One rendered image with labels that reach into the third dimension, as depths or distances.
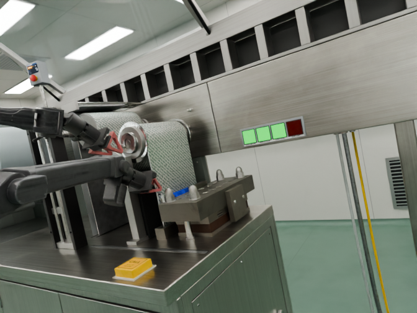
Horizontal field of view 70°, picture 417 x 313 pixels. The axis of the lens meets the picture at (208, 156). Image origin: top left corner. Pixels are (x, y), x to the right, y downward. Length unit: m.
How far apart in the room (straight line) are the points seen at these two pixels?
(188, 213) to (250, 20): 0.73
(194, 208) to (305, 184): 2.79
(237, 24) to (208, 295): 0.94
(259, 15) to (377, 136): 2.43
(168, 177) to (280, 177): 2.69
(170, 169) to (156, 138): 0.13
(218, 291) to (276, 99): 0.67
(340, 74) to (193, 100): 0.59
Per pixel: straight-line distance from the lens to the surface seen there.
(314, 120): 1.09
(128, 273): 0.83
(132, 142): 1.06
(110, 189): 0.91
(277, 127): 1.12
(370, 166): 3.46
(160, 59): 1.43
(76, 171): 0.72
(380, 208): 3.56
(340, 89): 1.08
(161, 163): 1.09
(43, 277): 1.15
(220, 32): 1.27
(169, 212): 0.98
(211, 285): 0.88
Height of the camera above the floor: 1.20
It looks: 3 degrees down
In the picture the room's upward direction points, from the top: 12 degrees counter-clockwise
